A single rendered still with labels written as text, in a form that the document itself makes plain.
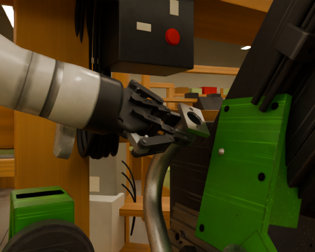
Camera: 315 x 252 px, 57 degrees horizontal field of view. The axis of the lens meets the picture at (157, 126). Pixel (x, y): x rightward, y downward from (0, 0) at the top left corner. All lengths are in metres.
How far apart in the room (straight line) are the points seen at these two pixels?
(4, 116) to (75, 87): 0.37
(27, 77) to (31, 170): 0.31
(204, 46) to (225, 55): 1.01
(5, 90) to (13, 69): 0.02
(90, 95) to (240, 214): 0.23
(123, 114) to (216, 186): 0.17
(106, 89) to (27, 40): 0.31
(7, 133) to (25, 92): 0.37
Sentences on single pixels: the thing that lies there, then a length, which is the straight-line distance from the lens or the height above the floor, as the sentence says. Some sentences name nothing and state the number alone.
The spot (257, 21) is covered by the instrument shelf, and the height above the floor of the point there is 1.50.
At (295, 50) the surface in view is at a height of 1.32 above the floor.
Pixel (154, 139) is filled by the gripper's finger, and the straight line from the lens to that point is 0.37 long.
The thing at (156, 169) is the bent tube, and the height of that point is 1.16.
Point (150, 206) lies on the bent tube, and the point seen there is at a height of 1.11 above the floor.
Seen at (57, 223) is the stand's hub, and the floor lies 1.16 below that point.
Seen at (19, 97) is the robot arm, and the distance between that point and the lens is 0.34.
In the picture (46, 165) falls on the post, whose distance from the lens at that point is 0.62.
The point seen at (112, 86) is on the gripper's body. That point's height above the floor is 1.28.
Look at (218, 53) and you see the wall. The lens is 12.26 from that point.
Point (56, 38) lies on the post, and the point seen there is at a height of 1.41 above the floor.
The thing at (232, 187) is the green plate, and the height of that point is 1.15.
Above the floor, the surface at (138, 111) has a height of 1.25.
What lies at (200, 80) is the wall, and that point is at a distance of 11.68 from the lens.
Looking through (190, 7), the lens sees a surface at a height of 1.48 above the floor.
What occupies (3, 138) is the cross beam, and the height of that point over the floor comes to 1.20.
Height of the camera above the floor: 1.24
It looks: 1 degrees down
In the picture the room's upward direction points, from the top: straight up
